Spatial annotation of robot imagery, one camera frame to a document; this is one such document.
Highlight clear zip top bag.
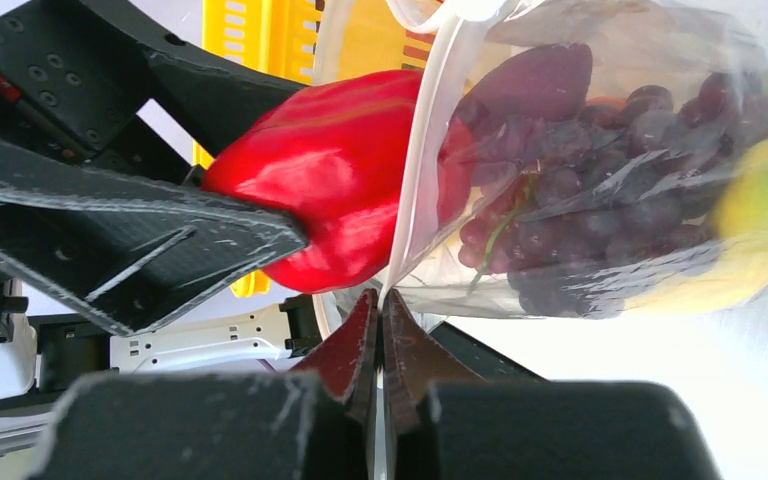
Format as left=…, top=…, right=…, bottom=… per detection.
left=311, top=0, right=768, bottom=333

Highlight dark purple grapes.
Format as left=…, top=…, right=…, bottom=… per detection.
left=458, top=72, right=768, bottom=319

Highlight red bell pepper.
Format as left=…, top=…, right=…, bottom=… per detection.
left=200, top=69, right=478, bottom=295

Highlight yellow banana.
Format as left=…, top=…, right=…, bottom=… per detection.
left=625, top=139, right=768, bottom=314

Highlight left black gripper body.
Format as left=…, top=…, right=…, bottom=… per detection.
left=0, top=79, right=193, bottom=346

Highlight yellow plastic basket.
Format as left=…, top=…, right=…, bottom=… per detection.
left=191, top=0, right=438, bottom=299

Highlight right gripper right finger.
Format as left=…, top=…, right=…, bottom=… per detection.
left=381, top=289, right=483, bottom=479

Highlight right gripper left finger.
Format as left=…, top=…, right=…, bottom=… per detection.
left=293, top=289, right=379, bottom=479

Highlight purple sweet potato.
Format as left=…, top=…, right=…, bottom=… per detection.
left=455, top=43, right=593, bottom=127

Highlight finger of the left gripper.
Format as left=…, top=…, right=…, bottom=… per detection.
left=0, top=1, right=300, bottom=158
left=0, top=139, right=307, bottom=336

